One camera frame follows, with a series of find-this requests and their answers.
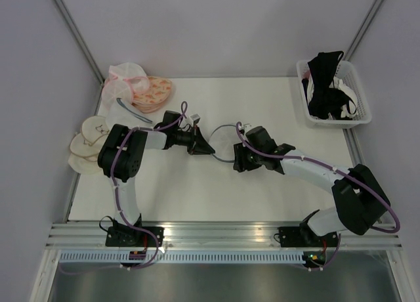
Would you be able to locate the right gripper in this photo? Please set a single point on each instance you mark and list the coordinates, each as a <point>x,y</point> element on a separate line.
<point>241,163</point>

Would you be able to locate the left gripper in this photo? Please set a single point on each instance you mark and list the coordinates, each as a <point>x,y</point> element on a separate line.
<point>197,144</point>

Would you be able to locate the white mesh bag blue zipper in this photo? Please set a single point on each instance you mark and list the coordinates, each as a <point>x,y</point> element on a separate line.
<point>223,139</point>

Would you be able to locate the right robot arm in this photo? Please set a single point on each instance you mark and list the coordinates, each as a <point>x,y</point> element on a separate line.
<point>359,200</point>

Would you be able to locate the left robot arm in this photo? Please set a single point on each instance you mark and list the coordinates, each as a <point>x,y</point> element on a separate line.
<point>121,156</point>

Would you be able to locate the orange patterned laundry bag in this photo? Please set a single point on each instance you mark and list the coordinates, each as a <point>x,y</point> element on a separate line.
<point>155,97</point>

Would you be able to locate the white mesh bag blue trim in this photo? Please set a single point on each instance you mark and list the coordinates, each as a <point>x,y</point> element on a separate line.
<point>124,113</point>

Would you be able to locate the pink mesh bag top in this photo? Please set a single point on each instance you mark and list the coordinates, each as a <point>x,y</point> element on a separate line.
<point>129,72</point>

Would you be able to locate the black bra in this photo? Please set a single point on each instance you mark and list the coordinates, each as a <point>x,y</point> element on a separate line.
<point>325,100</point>

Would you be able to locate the pink trimmed mesh bag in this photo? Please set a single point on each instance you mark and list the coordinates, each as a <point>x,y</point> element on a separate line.
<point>114,89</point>

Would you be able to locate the beige laundry bag top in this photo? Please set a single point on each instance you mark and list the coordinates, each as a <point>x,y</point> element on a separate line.
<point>94,128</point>

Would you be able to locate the beige laundry bag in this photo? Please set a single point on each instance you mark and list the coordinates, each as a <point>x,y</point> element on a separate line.
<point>82,148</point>
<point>83,166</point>
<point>94,128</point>

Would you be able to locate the beige laundry bag bottom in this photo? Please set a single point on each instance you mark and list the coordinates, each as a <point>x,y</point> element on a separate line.
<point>83,166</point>

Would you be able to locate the white bra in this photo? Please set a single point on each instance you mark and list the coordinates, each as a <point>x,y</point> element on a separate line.
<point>348,100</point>

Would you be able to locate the beige laundry bag middle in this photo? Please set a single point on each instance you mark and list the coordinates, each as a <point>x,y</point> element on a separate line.
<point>82,148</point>

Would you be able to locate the white plastic basket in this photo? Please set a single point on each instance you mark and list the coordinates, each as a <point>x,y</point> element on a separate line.
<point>346,79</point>

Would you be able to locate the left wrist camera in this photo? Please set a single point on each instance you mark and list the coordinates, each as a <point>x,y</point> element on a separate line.
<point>195,118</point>

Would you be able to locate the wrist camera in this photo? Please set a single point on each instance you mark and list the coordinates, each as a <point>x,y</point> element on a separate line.
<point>243,128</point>
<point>195,118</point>

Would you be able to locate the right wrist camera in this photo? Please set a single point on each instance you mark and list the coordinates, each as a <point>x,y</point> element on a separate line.
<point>243,128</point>

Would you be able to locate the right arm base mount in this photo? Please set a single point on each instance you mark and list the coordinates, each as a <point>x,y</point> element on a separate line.
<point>291,237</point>

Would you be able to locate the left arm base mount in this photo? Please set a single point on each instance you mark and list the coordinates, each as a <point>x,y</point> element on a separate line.
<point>120,235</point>

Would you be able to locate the aluminium rail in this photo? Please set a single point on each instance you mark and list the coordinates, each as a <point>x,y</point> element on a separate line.
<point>210,235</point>

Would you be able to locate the white slotted cable duct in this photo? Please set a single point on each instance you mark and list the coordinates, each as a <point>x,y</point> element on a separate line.
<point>172,256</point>

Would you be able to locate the left aluminium frame post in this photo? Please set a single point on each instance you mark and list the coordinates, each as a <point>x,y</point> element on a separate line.
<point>66,15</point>

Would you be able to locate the aluminium frame post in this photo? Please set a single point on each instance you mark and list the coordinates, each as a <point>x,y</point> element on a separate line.
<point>363,29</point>
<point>66,15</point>

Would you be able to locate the right aluminium frame post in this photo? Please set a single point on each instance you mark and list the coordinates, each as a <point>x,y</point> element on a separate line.
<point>363,29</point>

